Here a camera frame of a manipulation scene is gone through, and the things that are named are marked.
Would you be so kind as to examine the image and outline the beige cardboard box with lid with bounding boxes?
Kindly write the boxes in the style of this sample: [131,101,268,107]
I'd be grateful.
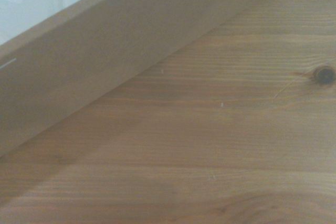
[0,0,302,158]

